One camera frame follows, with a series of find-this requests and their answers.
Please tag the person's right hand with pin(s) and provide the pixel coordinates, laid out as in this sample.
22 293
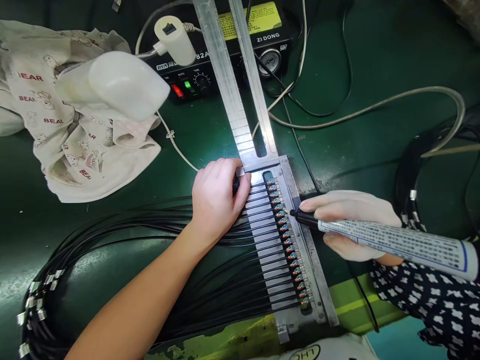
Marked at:
352 204

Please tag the person's left hand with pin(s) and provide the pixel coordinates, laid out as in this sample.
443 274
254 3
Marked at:
215 195

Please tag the white glue tube black nozzle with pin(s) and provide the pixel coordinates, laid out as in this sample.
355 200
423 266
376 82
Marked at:
405 243

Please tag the yellow-green tape patch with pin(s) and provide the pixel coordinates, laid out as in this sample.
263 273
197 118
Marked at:
352 300

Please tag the thin wooden stick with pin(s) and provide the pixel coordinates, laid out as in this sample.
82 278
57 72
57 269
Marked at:
453 150

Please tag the black glue dispenser controller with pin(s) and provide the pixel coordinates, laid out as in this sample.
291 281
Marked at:
202 80

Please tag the white gooseneck lamp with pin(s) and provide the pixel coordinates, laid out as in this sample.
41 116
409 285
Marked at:
123 86

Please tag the white plastic bag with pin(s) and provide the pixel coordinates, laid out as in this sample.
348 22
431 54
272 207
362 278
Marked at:
337 348

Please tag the printed white cloth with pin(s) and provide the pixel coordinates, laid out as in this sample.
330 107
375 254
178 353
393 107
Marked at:
75 150

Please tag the small metal connector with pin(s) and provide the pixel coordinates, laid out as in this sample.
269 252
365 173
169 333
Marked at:
117 4

